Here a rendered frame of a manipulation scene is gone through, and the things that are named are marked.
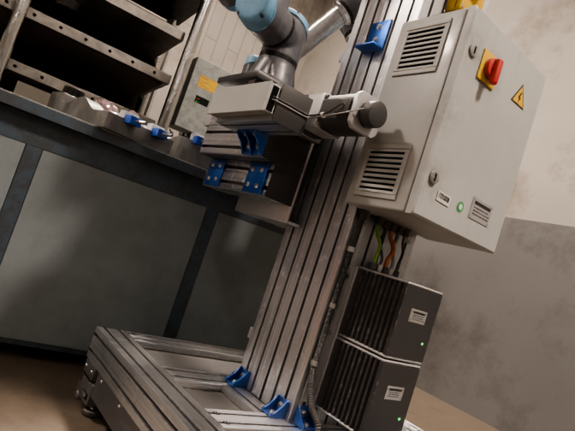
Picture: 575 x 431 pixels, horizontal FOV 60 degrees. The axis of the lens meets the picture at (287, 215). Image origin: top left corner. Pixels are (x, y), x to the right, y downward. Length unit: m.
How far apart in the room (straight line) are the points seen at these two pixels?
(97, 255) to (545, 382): 2.57
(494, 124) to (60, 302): 1.42
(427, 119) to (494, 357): 2.55
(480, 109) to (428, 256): 2.75
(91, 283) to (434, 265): 2.64
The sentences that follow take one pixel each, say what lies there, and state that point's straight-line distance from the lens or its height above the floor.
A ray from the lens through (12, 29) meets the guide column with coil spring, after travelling 2.60.
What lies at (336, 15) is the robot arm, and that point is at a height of 1.46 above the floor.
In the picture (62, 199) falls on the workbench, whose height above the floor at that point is 0.54.
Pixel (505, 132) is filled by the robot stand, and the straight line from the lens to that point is 1.30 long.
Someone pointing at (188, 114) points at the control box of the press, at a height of 1.15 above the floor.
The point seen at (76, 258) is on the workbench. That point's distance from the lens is 1.81.
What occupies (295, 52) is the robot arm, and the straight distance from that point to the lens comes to 1.50.
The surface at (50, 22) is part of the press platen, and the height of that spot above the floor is 1.27.
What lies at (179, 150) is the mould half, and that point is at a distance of 1.87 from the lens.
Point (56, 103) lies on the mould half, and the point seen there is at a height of 0.86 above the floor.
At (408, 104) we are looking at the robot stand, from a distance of 1.17.
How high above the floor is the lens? 0.60
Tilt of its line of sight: 4 degrees up
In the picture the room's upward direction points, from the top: 18 degrees clockwise
